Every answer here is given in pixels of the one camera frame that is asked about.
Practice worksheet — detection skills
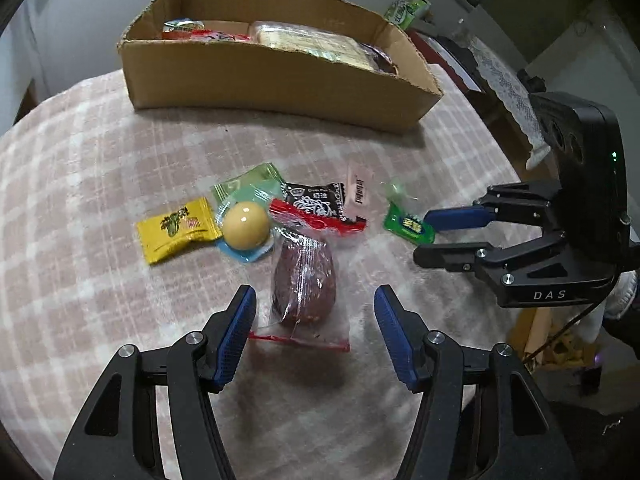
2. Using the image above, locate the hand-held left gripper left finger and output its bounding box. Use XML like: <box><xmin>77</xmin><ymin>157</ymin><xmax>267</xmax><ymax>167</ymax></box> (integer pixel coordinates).
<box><xmin>52</xmin><ymin>284</ymin><xmax>258</xmax><ymax>480</ymax></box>

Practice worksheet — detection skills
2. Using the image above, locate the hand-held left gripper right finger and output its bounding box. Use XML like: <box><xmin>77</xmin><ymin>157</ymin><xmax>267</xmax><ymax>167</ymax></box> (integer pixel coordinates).
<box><xmin>374</xmin><ymin>284</ymin><xmax>588</xmax><ymax>480</ymax></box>

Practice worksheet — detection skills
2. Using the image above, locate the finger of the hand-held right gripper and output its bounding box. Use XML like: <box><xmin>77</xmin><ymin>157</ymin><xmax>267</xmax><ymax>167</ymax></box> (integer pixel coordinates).
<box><xmin>424</xmin><ymin>182</ymin><xmax>566</xmax><ymax>231</ymax></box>
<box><xmin>412</xmin><ymin>230</ymin><xmax>568</xmax><ymax>286</ymax></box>

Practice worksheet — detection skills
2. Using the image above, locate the dark green snack packet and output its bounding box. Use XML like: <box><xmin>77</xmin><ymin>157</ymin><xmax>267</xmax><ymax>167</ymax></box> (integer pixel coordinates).
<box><xmin>383</xmin><ymin>200</ymin><xmax>436</xmax><ymax>246</ymax></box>

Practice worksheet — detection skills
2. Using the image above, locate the clear green candy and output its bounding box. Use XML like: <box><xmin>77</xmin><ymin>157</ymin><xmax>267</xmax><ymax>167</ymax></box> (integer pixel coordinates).
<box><xmin>381</xmin><ymin>177</ymin><xmax>417</xmax><ymax>207</ymax></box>

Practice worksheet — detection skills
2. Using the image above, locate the clear packet with red date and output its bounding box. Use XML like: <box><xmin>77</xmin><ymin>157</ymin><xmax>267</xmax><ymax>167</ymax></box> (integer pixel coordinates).
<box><xmin>248</xmin><ymin>199</ymin><xmax>367</xmax><ymax>354</ymax></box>

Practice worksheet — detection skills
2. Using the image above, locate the pink snack packet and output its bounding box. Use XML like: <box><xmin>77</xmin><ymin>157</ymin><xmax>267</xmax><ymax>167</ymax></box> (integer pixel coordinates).
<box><xmin>346</xmin><ymin>162</ymin><xmax>371</xmax><ymax>224</ymax></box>

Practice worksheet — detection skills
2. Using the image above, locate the yellow ball candy packet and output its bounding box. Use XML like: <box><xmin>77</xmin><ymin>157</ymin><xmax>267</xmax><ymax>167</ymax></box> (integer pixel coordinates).
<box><xmin>215</xmin><ymin>185</ymin><xmax>281</xmax><ymax>264</ymax></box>

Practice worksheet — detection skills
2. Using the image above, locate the yellow snack packet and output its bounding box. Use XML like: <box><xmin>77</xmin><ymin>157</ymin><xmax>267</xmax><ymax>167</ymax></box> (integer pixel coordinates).
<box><xmin>137</xmin><ymin>197</ymin><xmax>224</xmax><ymax>266</ymax></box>

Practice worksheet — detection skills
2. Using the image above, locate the black patterned snack packet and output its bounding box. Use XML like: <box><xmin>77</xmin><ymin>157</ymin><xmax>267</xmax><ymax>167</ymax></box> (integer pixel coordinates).
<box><xmin>277</xmin><ymin>182</ymin><xmax>349</xmax><ymax>224</ymax></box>

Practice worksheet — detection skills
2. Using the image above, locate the light green snack packet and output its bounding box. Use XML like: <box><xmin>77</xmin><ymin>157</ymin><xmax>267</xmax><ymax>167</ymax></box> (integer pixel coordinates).
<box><xmin>210</xmin><ymin>162</ymin><xmax>286</xmax><ymax>206</ymax></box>

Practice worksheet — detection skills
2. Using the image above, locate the clear packet of sliced bread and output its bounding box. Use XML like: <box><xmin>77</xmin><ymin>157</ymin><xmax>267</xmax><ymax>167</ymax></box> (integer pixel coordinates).
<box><xmin>249</xmin><ymin>20</ymin><xmax>387</xmax><ymax>69</ymax></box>

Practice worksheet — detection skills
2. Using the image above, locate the red snack packet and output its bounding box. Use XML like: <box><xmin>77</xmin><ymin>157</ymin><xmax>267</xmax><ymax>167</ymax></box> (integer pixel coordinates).
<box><xmin>161</xmin><ymin>29</ymin><xmax>252</xmax><ymax>44</ymax></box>

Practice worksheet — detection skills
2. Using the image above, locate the colourful printed snack packet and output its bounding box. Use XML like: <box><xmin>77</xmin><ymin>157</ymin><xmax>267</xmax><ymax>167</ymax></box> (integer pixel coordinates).
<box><xmin>162</xmin><ymin>18</ymin><xmax>206</xmax><ymax>34</ymax></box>

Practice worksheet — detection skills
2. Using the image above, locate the white lace side table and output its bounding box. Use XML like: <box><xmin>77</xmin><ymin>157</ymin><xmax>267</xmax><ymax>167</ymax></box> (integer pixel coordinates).
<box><xmin>467</xmin><ymin>35</ymin><xmax>549</xmax><ymax>171</ymax></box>

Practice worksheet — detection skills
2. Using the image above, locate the green tissue box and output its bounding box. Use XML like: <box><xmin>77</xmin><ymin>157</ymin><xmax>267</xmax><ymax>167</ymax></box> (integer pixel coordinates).
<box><xmin>385</xmin><ymin>0</ymin><xmax>432</xmax><ymax>31</ymax></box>

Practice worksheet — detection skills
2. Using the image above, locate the pink plaid tablecloth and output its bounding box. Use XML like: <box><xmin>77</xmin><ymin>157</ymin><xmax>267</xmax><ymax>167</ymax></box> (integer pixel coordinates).
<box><xmin>0</xmin><ymin>62</ymin><xmax>556</xmax><ymax>480</ymax></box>

